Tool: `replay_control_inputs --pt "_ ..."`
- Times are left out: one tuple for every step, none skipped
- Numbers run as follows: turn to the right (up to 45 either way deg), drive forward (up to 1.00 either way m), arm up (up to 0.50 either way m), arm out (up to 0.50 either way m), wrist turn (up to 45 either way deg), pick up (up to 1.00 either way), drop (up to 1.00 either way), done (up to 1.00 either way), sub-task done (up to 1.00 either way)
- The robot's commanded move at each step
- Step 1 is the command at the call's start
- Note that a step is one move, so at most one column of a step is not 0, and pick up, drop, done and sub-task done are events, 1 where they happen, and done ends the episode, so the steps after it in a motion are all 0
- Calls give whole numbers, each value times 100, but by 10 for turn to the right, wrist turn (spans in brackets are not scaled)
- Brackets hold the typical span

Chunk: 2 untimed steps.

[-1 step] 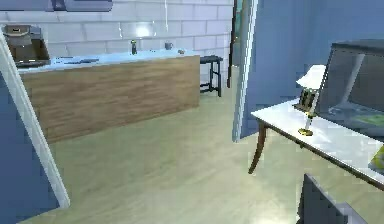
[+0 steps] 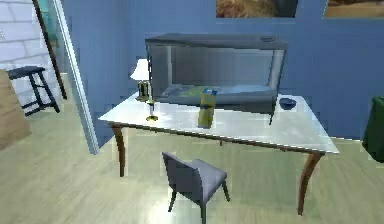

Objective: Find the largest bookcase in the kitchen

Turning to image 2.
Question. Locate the pale grey door frame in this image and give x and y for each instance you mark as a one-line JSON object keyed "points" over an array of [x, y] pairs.
{"points": [[75, 76]]}

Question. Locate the brown framed picture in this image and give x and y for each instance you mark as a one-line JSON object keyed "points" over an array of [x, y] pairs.
{"points": [[256, 8]]}

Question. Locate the dark blue bowl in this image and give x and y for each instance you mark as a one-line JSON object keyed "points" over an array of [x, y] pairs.
{"points": [[287, 102]]}

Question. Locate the white shade table lamp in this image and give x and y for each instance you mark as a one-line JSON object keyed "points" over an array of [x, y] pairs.
{"points": [[142, 80]]}

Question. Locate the grey chair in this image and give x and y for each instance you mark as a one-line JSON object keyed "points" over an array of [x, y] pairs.
{"points": [[196, 180]]}

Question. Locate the yellow candlestick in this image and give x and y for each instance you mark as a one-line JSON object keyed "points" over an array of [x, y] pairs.
{"points": [[151, 111]]}

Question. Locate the yellow box with blue top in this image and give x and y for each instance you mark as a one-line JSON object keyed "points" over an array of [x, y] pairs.
{"points": [[206, 110]]}

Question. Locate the tan brown furniture block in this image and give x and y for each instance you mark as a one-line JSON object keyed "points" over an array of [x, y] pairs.
{"points": [[10, 113]]}

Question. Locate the dark green armchair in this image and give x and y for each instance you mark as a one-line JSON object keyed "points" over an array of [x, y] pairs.
{"points": [[375, 128]]}

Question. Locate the white table with brown legs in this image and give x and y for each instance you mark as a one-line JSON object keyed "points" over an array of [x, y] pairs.
{"points": [[266, 126]]}

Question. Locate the black stool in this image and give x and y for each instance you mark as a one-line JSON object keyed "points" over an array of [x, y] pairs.
{"points": [[33, 86]]}

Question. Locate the grey glass tank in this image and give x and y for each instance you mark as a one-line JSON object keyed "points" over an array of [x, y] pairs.
{"points": [[216, 66]]}

